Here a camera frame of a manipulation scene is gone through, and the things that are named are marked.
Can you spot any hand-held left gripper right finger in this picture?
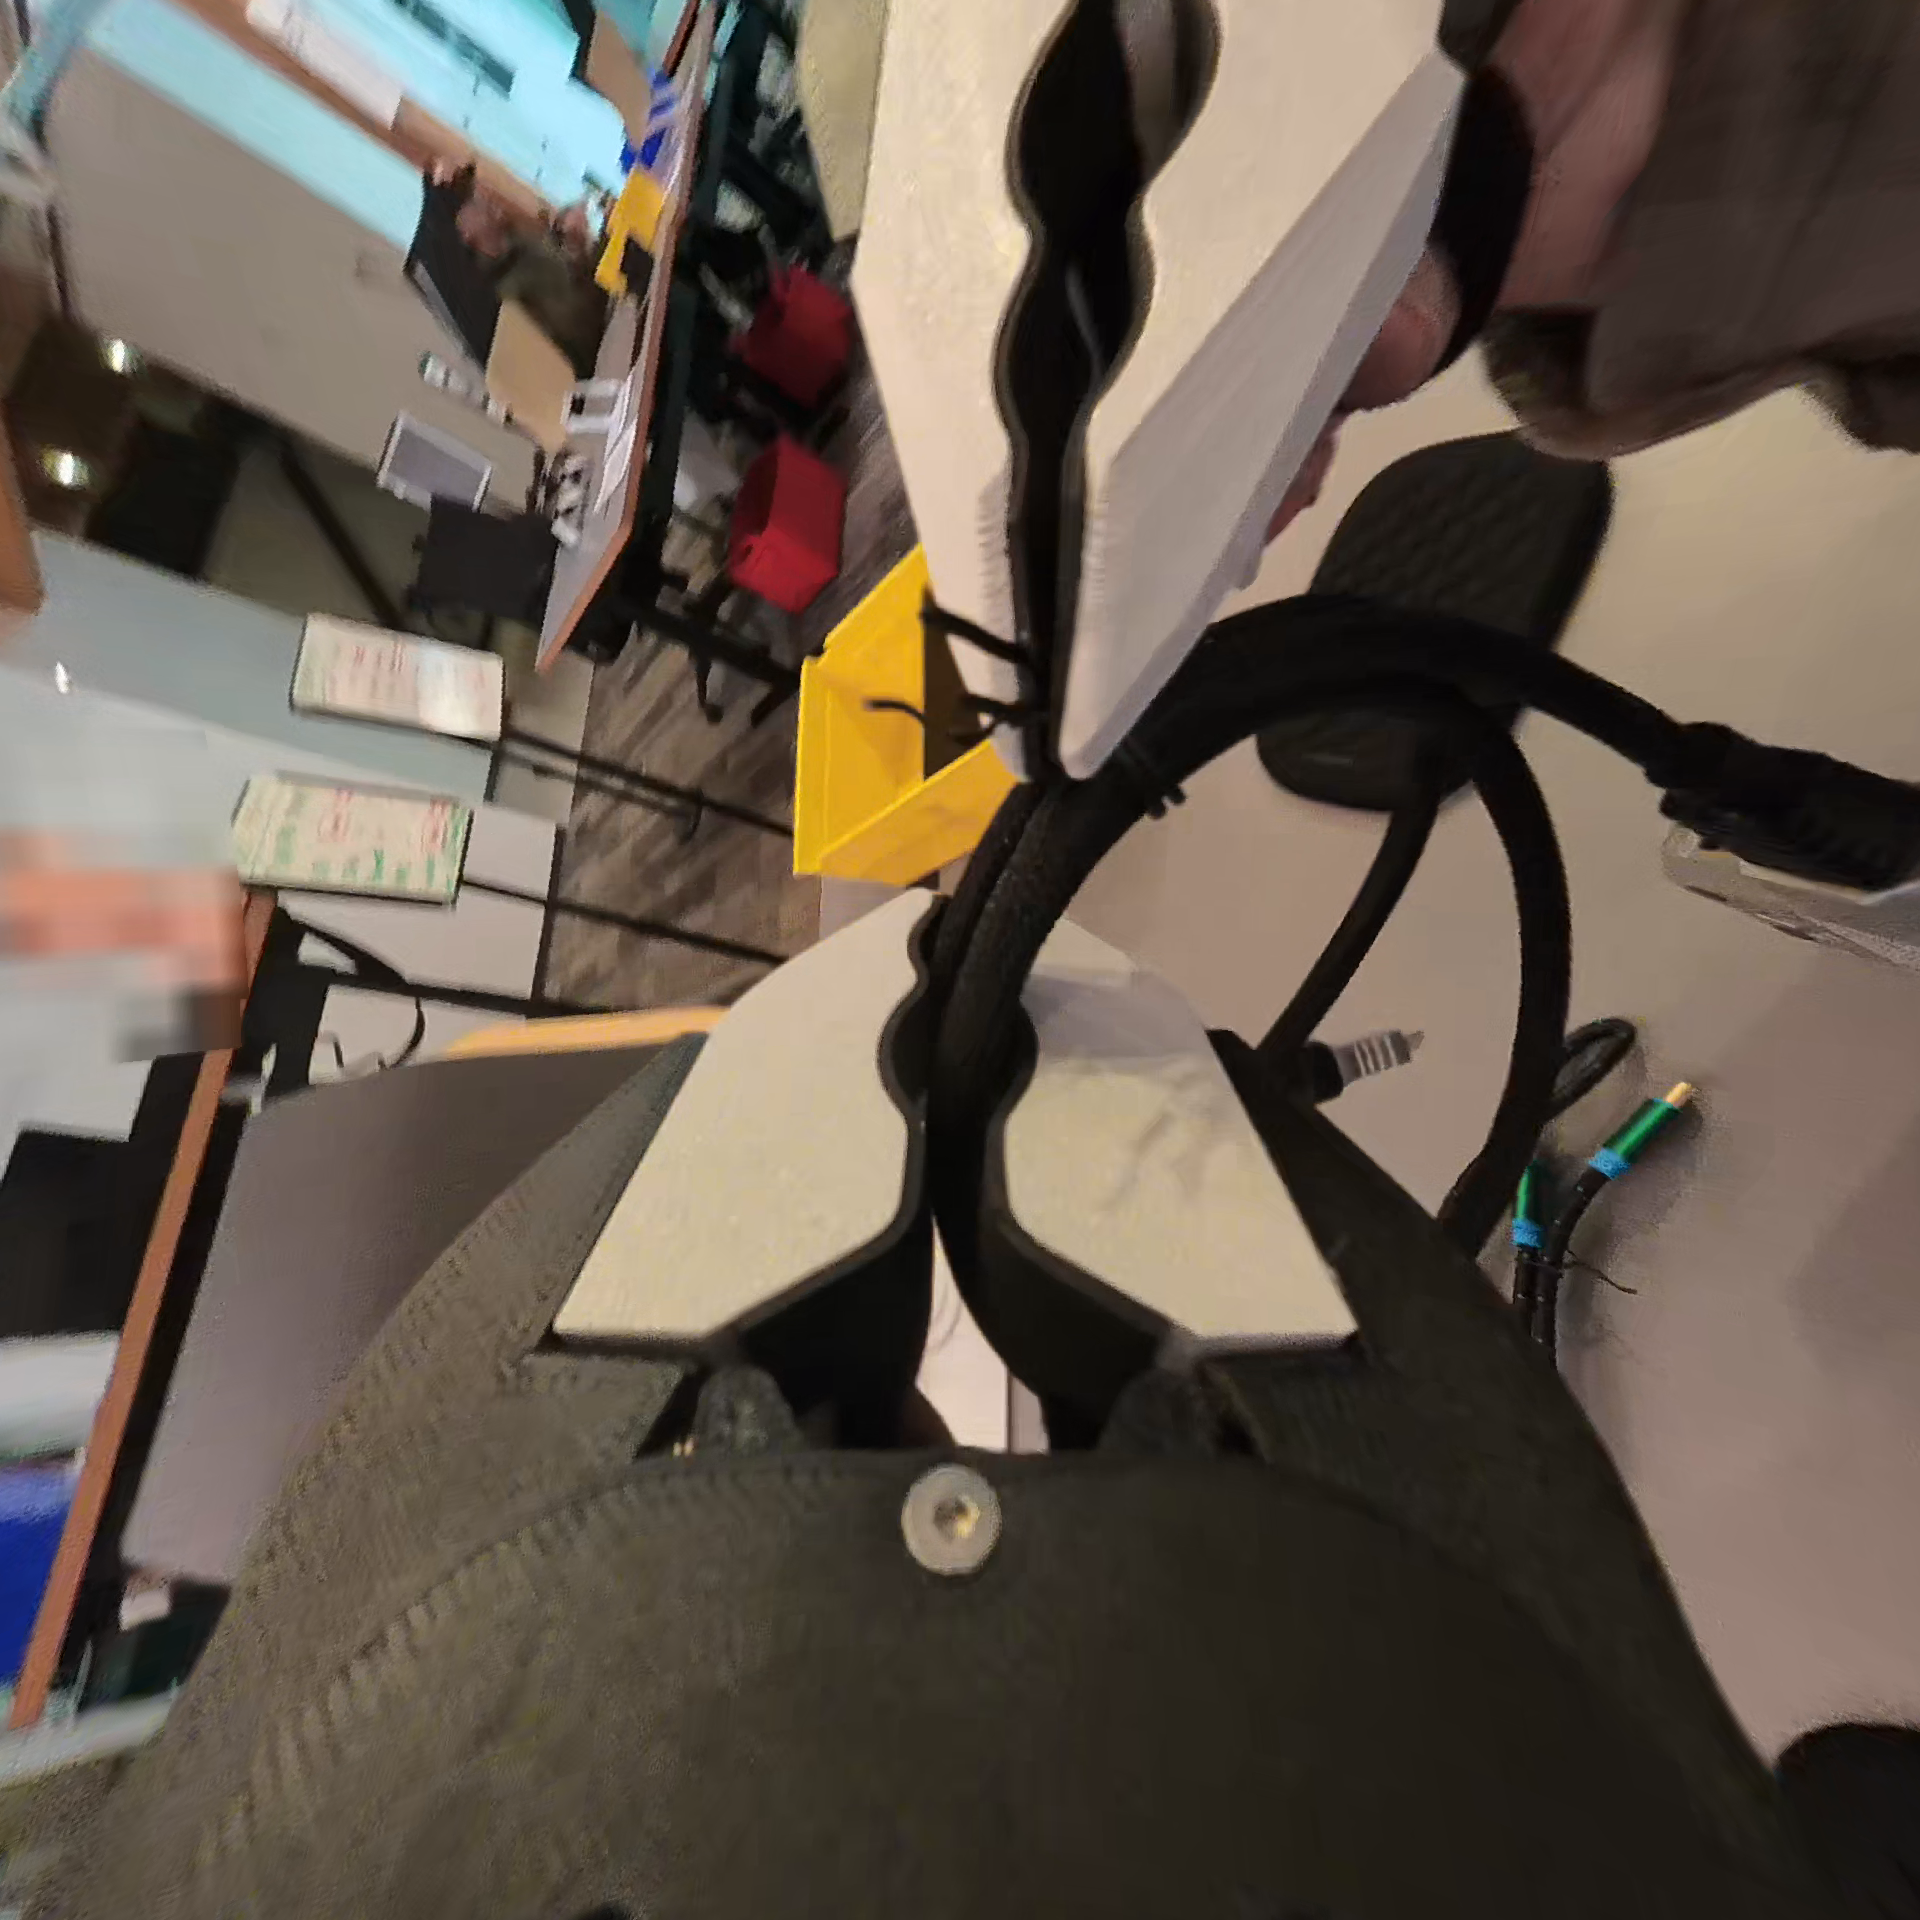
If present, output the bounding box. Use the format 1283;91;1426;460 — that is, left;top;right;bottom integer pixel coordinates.
991;919;1362;1376

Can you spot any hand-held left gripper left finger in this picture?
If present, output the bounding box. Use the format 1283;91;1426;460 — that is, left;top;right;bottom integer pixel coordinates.
553;887;948;1365

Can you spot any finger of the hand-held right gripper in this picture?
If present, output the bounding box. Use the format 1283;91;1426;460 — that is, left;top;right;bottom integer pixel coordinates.
1054;0;1465;778
843;0;1113;780

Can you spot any black braided hdmi cable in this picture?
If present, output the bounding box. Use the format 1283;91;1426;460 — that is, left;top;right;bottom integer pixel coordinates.
863;590;1920;1353

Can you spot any yellow plastic bin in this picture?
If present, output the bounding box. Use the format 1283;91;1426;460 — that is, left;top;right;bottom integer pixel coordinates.
591;162;674;298
795;542;1037;887

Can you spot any black cable with green plugs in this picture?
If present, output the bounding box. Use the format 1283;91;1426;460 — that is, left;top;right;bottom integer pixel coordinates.
1441;1019;1705;1359

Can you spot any pale hdmi port block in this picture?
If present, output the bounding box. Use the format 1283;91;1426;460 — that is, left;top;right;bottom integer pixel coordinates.
1661;826;1920;971

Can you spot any person's right forearm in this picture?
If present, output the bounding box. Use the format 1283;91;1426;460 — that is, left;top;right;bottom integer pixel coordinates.
1477;0;1920;460

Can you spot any person's right hand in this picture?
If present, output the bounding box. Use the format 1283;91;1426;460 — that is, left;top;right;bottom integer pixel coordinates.
1274;0;1645;520

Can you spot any black panel on white stand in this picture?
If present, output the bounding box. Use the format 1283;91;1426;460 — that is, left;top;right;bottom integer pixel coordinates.
121;1002;727;1583

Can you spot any wood-edged office desk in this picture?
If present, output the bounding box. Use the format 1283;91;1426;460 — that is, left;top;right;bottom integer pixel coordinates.
534;0;724;672

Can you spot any white sign on stand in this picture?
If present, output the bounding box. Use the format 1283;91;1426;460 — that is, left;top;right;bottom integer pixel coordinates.
229;770;478;903
292;611;507;745

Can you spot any blue plastic bin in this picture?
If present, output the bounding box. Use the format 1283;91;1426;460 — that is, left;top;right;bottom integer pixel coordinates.
0;1462;83;1689

